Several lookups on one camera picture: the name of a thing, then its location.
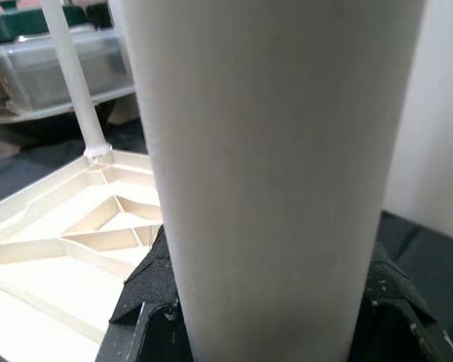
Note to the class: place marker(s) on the white plastic table leg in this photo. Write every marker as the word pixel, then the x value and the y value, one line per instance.
pixel 75 83
pixel 268 151

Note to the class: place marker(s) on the cream plastic children table top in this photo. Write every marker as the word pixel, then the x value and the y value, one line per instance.
pixel 41 301

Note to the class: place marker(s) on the clear plastic container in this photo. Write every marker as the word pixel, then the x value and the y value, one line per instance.
pixel 34 75

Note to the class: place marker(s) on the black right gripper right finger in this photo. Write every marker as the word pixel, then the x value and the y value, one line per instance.
pixel 392 324

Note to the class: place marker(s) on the black wok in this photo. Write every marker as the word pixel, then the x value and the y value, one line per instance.
pixel 41 130

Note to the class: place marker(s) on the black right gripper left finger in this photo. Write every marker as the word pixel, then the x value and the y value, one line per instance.
pixel 147 294

